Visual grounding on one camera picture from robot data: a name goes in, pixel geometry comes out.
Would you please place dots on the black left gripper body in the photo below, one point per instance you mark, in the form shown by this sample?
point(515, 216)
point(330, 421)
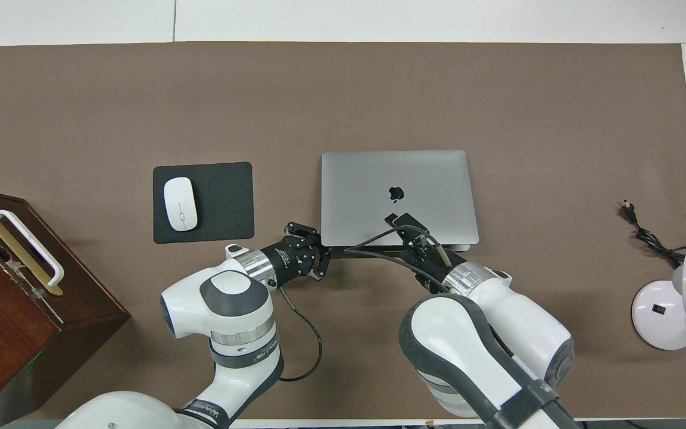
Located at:
point(286, 260)

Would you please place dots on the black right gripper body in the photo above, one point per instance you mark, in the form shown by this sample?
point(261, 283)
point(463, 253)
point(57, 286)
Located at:
point(429, 259)

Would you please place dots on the grey Apple laptop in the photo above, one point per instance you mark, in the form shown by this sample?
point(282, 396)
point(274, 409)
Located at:
point(379, 190)

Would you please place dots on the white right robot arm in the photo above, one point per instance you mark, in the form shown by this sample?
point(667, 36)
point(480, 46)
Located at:
point(486, 333)

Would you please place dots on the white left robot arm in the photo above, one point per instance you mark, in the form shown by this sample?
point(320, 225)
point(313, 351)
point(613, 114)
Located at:
point(224, 310)

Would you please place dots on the black mouse pad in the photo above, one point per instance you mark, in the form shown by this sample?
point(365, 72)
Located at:
point(227, 202)

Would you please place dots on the white computer mouse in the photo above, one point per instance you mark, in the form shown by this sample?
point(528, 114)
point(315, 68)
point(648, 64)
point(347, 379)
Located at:
point(180, 204)

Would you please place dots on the brown table mat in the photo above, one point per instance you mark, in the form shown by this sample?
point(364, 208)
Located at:
point(343, 89)

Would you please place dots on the white desk lamp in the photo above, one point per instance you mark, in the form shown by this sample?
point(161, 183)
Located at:
point(658, 316)

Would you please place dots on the dark brown wooden box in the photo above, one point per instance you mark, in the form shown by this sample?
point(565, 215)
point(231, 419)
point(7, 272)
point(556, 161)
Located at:
point(3, 322)

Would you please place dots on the black right gripper camera box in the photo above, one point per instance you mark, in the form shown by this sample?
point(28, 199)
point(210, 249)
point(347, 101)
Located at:
point(405, 223)

